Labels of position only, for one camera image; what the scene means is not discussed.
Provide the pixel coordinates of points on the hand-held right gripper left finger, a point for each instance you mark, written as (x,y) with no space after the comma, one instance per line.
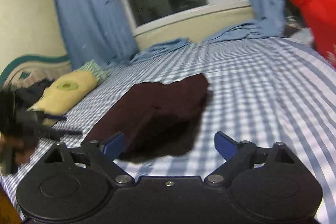
(114,146)

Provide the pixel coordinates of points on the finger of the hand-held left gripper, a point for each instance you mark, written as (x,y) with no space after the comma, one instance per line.
(60,132)
(51,116)

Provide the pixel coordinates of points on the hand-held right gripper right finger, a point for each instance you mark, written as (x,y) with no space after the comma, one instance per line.
(225,146)

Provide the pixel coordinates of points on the maroon printed sweatshirt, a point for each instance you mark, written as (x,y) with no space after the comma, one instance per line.
(162,108)

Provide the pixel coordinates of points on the dark navy clothes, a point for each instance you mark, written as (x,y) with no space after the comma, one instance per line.
(34,90)

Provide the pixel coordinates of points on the person's left hand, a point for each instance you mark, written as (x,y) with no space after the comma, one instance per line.
(25,151)

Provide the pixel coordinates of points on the yellow avocado pillow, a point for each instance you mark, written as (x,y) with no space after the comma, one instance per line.
(68,95)

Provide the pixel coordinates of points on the white teal bed headboard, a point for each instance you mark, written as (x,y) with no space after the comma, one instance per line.
(34,62)

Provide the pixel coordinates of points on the blue white checked bed sheet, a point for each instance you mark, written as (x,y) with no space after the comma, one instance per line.
(262,95)

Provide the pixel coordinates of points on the green checked pillow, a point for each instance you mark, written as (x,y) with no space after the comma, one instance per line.
(95,70)

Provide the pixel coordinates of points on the red printed tote bag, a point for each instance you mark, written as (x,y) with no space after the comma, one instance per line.
(319,19)

